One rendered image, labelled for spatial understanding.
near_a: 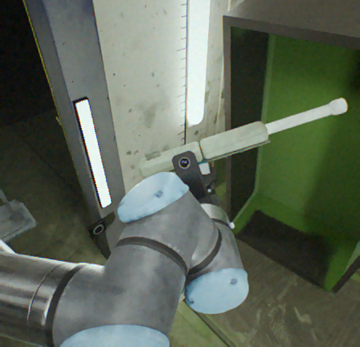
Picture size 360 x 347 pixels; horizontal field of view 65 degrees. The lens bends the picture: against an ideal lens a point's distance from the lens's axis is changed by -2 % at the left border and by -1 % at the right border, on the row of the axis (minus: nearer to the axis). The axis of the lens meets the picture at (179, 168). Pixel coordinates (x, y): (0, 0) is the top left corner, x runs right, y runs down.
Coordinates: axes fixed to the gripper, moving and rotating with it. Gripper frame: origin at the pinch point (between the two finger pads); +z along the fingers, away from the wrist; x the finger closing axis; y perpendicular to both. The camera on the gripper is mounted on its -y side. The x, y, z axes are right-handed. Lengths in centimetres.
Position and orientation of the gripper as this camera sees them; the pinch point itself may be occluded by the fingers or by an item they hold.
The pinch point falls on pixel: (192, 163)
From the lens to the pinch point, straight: 69.8
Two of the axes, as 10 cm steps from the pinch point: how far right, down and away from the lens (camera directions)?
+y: 3.6, 8.2, 4.5
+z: -0.4, -4.7, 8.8
